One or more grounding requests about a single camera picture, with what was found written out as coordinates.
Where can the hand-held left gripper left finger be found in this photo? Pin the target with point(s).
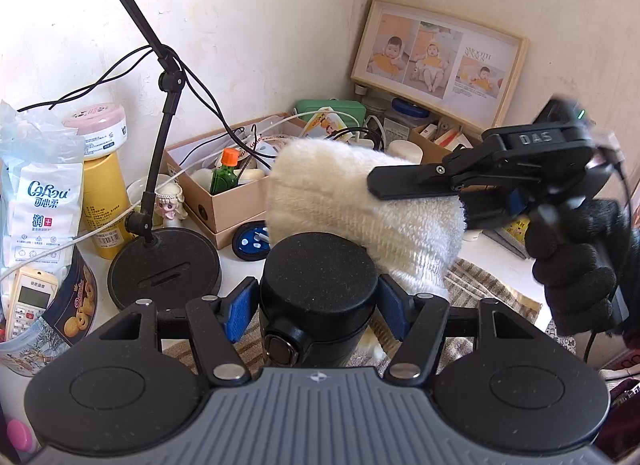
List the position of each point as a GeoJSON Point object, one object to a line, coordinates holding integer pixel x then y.
{"type": "Point", "coordinates": [242, 307]}

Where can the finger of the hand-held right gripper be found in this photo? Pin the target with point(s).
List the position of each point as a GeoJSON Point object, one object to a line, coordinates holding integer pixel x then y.
{"type": "Point", "coordinates": [405, 182]}
{"type": "Point", "coordinates": [516, 205]}

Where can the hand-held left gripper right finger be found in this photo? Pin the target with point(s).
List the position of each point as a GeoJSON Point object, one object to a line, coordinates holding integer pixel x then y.
{"type": "Point", "coordinates": [392, 307]}

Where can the white fluffy towel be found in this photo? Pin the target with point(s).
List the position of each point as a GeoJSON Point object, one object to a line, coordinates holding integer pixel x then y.
{"type": "Point", "coordinates": [340, 195]}

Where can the black thermos bottle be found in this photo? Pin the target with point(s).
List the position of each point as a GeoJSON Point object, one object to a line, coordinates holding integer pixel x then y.
{"type": "Point", "coordinates": [320, 275]}

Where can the person's right hand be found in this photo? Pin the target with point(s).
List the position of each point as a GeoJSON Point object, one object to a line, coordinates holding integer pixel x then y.
{"type": "Point", "coordinates": [580, 255]}

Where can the yellow printed packet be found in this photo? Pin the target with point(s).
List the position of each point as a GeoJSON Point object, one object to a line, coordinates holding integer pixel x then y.
{"type": "Point", "coordinates": [517, 231]}

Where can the small white jar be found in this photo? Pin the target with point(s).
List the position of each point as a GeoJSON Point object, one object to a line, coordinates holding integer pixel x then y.
{"type": "Point", "coordinates": [405, 151]}

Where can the small cardboard box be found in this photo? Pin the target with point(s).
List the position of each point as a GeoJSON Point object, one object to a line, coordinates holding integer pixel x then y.
{"type": "Point", "coordinates": [445, 137]}

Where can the blue spotted paddle brush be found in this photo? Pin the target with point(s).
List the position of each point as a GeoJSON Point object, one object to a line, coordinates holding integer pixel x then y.
{"type": "Point", "coordinates": [250, 242]}

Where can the brown striped towel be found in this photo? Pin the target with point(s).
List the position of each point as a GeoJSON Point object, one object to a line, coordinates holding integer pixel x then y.
{"type": "Point", "coordinates": [490, 290]}

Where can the black desk stand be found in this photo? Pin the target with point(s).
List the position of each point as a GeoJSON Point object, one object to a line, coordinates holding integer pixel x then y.
{"type": "Point", "coordinates": [160, 270]}

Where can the open cardboard box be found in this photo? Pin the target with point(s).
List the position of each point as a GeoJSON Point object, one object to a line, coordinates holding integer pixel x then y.
{"type": "Point", "coordinates": [235, 210]}

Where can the orange and white packet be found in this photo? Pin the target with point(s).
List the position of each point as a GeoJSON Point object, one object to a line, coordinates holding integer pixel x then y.
{"type": "Point", "coordinates": [325, 126]}

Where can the green plastic case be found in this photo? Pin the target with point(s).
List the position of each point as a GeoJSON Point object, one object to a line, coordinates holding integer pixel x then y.
{"type": "Point", "coordinates": [330, 107]}

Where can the small doll figurine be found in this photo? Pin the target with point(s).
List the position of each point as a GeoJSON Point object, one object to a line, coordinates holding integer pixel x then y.
{"type": "Point", "coordinates": [170, 202]}

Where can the green bottle with orange cap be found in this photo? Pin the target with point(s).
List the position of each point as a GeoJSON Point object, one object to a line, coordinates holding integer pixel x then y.
{"type": "Point", "coordinates": [225, 177]}

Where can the white cup with red print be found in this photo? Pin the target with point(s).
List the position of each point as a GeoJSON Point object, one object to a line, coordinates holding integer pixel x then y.
{"type": "Point", "coordinates": [265, 147]}

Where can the yellow canister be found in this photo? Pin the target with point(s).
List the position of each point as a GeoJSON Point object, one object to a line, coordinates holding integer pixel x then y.
{"type": "Point", "coordinates": [107, 210]}

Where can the blue cookie tin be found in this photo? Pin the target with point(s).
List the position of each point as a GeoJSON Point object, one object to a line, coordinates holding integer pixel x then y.
{"type": "Point", "coordinates": [70, 315]}

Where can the white remote control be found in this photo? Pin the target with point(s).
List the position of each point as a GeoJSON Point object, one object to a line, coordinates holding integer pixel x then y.
{"type": "Point", "coordinates": [32, 302]}

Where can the white tissue pack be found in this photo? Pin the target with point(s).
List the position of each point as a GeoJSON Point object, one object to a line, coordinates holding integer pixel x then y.
{"type": "Point", "coordinates": [42, 205]}

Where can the white jar with pink lid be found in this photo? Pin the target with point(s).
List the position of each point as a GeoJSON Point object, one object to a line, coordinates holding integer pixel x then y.
{"type": "Point", "coordinates": [95, 127]}

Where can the pink round object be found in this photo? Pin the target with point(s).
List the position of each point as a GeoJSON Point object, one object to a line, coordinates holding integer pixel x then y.
{"type": "Point", "coordinates": [19, 435]}

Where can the wooden photo frame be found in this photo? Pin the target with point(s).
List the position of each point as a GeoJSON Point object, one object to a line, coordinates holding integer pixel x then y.
{"type": "Point", "coordinates": [440, 60]}

